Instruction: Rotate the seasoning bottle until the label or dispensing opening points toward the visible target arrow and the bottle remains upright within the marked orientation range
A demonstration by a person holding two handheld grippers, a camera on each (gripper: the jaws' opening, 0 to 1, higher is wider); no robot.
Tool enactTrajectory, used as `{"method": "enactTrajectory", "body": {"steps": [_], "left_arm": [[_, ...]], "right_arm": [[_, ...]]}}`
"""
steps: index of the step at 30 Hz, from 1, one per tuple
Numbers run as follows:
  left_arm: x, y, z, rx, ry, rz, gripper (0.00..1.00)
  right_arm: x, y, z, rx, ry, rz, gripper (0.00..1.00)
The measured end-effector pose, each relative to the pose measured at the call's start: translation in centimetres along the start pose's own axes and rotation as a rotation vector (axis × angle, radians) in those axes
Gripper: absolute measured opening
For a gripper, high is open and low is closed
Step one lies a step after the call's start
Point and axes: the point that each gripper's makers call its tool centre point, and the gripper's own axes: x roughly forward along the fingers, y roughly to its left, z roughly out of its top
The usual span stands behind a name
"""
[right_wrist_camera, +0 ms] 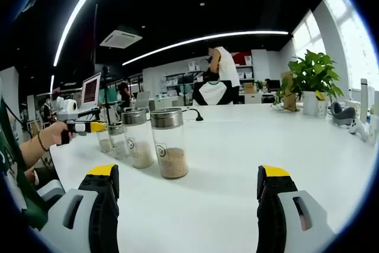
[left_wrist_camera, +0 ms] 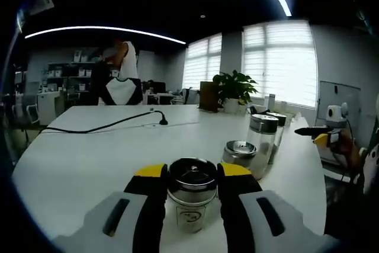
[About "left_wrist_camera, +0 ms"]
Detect shelf of white storage boxes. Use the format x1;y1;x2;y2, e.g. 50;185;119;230
41;50;121;94

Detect white office chair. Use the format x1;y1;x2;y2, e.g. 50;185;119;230
17;103;41;127

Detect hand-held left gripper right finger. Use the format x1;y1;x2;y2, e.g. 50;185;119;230
217;162;338;253

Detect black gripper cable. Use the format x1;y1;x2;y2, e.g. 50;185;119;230
340;118;355;182

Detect narrow window with blinds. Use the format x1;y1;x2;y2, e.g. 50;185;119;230
181;32;223;90

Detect white office desk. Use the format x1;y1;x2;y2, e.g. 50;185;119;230
143;92;184;106

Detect green plant in white pot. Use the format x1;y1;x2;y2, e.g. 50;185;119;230
211;69;259;115

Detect tall seasoning bottle brown contents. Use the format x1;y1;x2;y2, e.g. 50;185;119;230
265;111;288;156

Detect person's right hand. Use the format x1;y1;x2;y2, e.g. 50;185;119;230
329;132;361;167

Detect wide window with blinds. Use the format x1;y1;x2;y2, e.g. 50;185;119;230
241;20;319;109

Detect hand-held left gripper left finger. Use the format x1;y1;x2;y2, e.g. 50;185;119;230
54;162;169;253

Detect white cabinet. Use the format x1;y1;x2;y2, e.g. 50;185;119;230
36;91;65;126

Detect small seasoning bottle beige contents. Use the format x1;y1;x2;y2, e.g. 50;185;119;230
166;157;219;233

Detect small seasoning bottle white contents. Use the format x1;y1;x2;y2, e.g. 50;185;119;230
221;139;269;181

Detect black power cable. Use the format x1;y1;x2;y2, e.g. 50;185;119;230
46;110;169;134

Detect tall seasoning bottle white contents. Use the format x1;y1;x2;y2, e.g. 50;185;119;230
246;113;280;165

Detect ceiling air conditioner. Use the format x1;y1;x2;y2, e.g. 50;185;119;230
27;0;56;17

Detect brown paper bag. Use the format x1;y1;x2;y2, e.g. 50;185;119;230
198;81;222;114

